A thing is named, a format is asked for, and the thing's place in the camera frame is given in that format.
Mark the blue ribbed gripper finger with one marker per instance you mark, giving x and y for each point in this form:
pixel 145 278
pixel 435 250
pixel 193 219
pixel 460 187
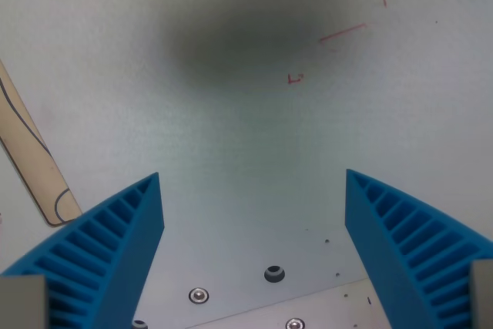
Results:
pixel 404 252
pixel 115 252

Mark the silver socket head screw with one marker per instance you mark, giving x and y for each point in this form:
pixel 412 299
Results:
pixel 295 323
pixel 198 295

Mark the beige wooden board with line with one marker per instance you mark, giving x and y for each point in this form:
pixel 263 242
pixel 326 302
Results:
pixel 29 152

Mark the metal base plate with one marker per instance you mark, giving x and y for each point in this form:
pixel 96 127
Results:
pixel 292 306

